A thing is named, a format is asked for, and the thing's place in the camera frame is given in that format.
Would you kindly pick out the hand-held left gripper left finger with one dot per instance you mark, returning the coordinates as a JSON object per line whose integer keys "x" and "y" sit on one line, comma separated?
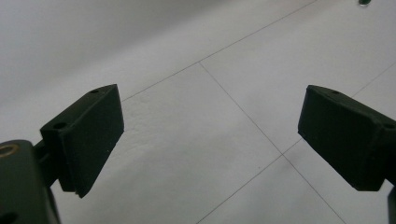
{"x": 84, "y": 140}

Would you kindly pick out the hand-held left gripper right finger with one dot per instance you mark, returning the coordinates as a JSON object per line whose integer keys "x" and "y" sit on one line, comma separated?
{"x": 345, "y": 137}

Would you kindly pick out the small dark green object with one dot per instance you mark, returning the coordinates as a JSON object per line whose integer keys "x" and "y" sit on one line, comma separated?
{"x": 364, "y": 2}

